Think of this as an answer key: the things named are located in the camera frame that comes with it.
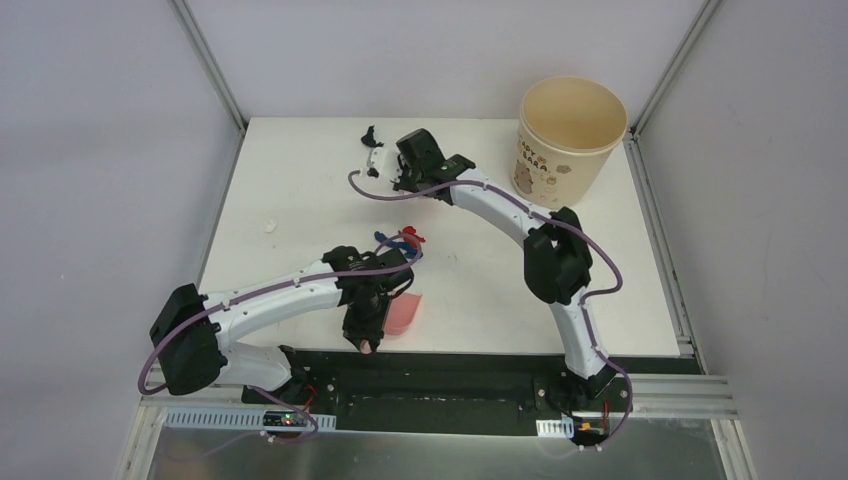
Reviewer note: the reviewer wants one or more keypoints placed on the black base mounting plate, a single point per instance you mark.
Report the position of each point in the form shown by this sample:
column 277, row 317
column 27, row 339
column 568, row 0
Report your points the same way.
column 442, row 393

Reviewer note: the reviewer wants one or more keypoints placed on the beige cartoon paper bucket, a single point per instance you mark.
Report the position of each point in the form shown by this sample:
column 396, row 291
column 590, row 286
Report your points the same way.
column 568, row 128

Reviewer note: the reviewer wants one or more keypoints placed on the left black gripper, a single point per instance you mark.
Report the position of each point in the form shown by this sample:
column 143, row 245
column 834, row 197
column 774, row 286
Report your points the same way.
column 365, row 331

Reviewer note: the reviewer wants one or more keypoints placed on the red paper scrap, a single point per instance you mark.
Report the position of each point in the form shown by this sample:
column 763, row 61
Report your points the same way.
column 414, row 233

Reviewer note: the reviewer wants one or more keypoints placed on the black paper scrap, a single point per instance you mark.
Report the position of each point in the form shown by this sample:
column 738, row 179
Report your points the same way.
column 369, row 138

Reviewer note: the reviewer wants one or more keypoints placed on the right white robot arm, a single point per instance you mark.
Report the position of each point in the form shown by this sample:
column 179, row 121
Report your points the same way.
column 556, row 252

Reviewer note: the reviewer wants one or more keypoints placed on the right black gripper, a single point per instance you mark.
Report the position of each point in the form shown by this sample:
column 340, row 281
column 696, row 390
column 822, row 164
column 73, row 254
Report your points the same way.
column 402, row 184

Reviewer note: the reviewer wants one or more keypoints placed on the left white cable duct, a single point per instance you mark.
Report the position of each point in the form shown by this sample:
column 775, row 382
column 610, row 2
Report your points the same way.
column 247, row 420

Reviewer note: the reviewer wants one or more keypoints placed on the right white cable duct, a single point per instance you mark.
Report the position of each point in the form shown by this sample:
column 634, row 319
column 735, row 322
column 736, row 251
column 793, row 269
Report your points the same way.
column 555, row 428

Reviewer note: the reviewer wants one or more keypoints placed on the pink plastic dustpan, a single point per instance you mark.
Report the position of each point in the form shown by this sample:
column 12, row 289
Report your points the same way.
column 402, row 312

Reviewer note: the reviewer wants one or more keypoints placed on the white cable duct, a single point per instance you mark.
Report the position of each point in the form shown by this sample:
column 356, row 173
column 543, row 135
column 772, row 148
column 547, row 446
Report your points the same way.
column 247, row 420
column 555, row 428

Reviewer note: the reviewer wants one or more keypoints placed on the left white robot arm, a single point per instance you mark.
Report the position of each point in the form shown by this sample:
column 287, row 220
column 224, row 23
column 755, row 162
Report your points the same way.
column 197, row 338

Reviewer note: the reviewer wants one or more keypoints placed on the long blue paper scrap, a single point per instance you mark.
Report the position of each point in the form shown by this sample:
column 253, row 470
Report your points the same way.
column 405, row 242

